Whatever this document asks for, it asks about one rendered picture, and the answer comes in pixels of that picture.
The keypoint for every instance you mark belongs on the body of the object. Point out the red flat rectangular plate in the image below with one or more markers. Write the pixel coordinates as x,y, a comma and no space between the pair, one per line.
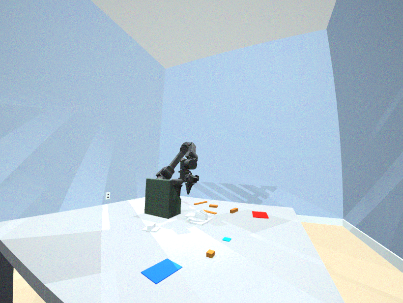
260,214

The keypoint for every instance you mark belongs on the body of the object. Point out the blue flat plate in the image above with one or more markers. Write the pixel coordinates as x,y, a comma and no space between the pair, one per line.
160,271

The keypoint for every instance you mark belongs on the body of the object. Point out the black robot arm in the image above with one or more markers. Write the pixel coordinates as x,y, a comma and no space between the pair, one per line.
189,150

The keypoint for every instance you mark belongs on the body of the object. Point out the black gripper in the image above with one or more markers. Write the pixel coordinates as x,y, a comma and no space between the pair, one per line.
177,183

